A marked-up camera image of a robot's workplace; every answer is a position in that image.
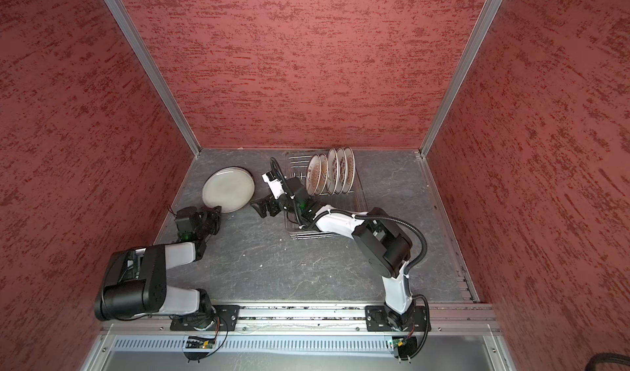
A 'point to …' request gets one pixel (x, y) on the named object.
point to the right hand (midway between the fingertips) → (259, 201)
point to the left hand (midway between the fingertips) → (224, 207)
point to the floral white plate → (332, 171)
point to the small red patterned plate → (313, 174)
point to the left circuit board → (205, 344)
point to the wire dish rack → (301, 204)
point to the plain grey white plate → (230, 188)
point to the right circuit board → (404, 347)
